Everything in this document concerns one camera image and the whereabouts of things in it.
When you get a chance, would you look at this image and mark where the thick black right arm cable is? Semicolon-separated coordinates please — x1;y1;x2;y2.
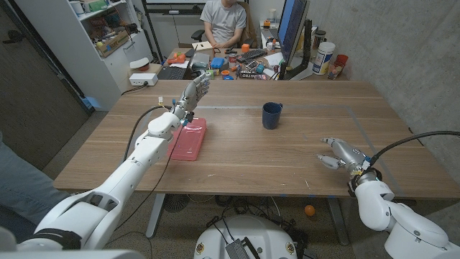
369;130;460;166

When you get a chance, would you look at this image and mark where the black computer monitor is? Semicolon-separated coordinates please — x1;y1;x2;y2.
277;0;311;68

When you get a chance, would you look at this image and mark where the white shelf cabinet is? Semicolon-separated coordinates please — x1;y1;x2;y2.
14;0;155;112

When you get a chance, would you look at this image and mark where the seated person grey t-shirt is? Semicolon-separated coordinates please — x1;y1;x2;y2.
199;0;248;50

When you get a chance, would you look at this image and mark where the person in blue jeans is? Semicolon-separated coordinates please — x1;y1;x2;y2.
0;131;71;245

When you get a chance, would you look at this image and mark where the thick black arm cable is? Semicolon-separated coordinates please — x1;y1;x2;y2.
369;130;460;166
121;105;173;163

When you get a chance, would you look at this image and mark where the dark blue mug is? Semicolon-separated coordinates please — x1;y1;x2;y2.
261;101;284;130

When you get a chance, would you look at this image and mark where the black monitor stand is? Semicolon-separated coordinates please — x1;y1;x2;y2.
283;19;313;81

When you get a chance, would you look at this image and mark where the white power box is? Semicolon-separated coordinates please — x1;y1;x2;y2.
128;73;159;87

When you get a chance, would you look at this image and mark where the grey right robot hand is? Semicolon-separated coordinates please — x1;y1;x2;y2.
316;137;373;177

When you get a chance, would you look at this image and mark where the black keyboard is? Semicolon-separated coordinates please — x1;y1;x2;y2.
236;48;268;64

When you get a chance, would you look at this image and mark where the grey table leg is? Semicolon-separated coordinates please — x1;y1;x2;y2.
326;197;350;246
145;194;167;239

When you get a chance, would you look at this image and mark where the dark jar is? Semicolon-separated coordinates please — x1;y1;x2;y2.
313;29;327;50

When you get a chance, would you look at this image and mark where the pink plastic tray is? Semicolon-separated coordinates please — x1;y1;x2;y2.
165;117;208;162

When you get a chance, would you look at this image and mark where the cardboard box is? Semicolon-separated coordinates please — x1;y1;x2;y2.
96;29;131;58

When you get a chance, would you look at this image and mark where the black laptop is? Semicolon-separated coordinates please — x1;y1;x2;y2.
157;48;197;81

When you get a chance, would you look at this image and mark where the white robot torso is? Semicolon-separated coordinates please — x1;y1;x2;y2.
193;214;298;259

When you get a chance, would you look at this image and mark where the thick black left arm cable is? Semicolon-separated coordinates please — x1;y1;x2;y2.
121;105;173;163

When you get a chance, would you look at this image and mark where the clear cup with items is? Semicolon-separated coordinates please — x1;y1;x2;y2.
326;60;342;81

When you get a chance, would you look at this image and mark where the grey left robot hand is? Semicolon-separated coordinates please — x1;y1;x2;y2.
171;73;211;125

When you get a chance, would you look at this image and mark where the brown office chair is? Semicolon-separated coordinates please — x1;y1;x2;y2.
235;1;258;48

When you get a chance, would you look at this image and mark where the grey electronics module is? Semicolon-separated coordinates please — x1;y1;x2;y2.
225;237;262;259

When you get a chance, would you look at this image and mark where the white plastic tub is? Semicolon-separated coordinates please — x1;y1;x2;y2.
311;41;337;76

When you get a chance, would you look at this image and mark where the orange toy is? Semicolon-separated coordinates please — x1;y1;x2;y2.
167;52;187;65

